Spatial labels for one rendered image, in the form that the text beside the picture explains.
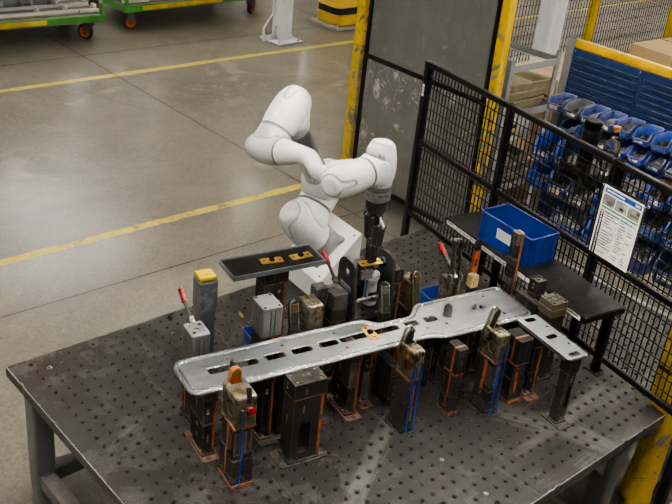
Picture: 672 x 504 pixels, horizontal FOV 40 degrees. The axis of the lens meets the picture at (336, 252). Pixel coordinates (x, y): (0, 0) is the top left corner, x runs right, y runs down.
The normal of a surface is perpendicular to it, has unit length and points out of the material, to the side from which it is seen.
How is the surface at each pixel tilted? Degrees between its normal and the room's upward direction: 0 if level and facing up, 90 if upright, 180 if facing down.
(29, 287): 0
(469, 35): 91
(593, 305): 0
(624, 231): 90
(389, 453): 0
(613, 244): 90
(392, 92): 89
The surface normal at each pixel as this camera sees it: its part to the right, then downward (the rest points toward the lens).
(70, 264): 0.10, -0.88
